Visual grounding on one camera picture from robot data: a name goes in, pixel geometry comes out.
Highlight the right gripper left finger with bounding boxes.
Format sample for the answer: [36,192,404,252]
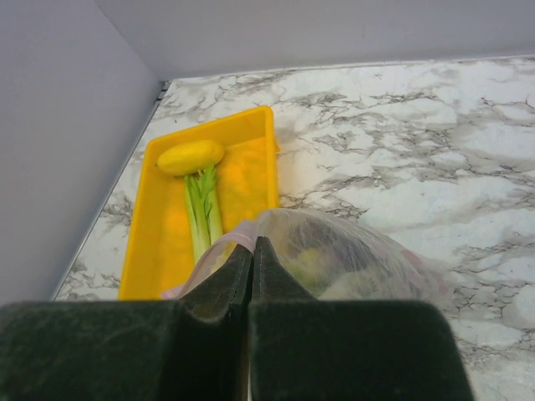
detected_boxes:
[1,246,252,400]

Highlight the yellow lemon toy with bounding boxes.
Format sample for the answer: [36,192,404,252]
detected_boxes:
[155,140,225,176]

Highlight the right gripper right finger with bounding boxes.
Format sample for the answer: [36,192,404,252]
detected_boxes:
[249,237,474,400]

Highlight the clear zip top bag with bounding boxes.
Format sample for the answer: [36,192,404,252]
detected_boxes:
[161,208,450,305]

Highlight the yellow plastic tray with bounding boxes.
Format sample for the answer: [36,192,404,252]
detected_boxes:
[118,106,279,301]

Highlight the white celery toy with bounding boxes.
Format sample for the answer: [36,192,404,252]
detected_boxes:
[184,165,223,264]

